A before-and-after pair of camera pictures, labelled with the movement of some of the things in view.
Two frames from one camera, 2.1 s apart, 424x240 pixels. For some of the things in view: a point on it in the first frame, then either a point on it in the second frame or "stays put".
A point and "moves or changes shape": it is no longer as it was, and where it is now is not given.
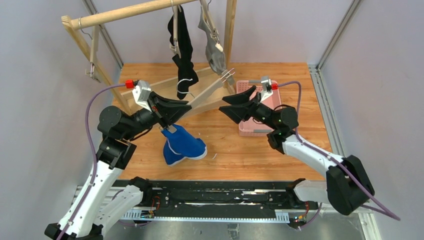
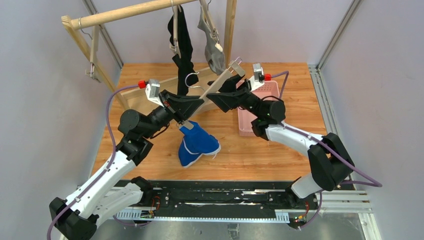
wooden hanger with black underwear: [174, 46] stays put
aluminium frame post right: [333, 135] stays put
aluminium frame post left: [110, 40] stays put
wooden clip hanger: [228, 74] moves or changes shape
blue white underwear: [181, 144] -> [195, 142]
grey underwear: [216, 58] stays put
